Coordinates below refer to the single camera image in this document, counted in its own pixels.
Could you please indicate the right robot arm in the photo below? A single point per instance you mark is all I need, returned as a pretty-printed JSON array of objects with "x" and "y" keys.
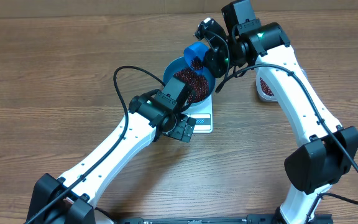
[{"x": 326, "y": 149}]

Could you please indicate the blue metal bowl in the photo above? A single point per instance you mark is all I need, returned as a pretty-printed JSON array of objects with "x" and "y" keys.
[{"x": 179, "y": 64}]

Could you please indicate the clear plastic food container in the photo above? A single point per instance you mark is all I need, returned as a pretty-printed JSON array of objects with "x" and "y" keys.
[{"x": 262, "y": 96}]

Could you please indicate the red adzuki beans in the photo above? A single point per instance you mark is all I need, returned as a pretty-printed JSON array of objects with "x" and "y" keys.
[{"x": 265, "y": 88}]

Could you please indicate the white digital kitchen scale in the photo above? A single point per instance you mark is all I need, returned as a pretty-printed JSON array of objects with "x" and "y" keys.
[{"x": 202, "y": 112}]

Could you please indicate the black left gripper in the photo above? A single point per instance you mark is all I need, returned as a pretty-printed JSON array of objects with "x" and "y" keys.
[{"x": 184, "y": 129}]

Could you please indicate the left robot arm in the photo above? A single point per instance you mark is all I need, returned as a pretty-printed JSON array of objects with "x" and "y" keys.
[{"x": 73, "y": 197}]

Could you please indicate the blue plastic measuring scoop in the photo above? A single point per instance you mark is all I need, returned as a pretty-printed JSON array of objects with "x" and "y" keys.
[{"x": 194, "y": 51}]

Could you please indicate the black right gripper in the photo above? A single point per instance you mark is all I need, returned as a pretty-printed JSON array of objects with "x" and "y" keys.
[{"x": 215, "y": 63}]

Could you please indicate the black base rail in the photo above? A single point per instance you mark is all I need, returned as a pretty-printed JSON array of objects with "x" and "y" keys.
[{"x": 250, "y": 219}]

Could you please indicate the red beans in bowl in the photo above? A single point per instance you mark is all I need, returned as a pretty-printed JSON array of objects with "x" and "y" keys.
[{"x": 197, "y": 82}]

